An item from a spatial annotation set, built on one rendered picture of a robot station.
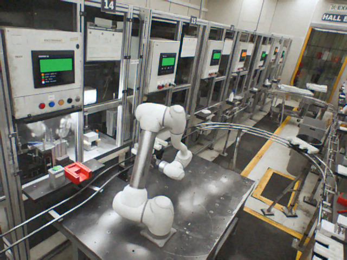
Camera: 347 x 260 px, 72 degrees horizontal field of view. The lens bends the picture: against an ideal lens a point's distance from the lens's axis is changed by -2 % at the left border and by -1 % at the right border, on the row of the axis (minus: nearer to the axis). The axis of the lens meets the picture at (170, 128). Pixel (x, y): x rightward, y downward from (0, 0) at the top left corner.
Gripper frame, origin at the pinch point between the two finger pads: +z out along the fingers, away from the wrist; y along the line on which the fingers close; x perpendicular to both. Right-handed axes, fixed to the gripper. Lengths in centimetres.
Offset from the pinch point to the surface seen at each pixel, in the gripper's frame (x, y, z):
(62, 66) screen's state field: 61, 76, 17
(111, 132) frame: 0.4, 8.4, 37.2
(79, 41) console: 48, 90, 20
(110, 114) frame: 0.7, 26.0, 39.3
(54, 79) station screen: 66, 69, 18
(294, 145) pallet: -159, -4, -103
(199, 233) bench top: 22, -20, -73
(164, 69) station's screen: -41, 68, 17
